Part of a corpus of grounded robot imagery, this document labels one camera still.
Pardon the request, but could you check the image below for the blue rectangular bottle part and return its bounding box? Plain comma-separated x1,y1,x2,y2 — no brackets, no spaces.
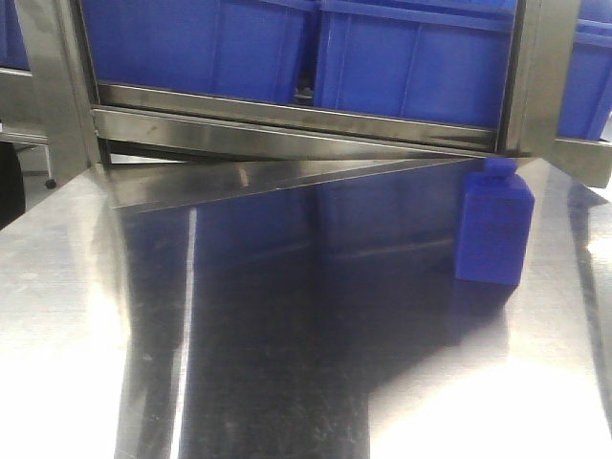
454,157,535,287

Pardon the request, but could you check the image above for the blue bin on shelf left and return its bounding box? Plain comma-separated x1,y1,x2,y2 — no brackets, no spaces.
81,1,318,104

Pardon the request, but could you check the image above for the large blue bin on shelf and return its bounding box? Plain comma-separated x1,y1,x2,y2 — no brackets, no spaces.
314,1,514,129

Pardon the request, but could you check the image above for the blue bin far right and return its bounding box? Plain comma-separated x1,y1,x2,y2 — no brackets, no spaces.
557,1,611,142

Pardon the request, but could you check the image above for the stainless steel table shelf frame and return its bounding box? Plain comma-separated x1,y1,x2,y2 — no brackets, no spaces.
1,1,611,186

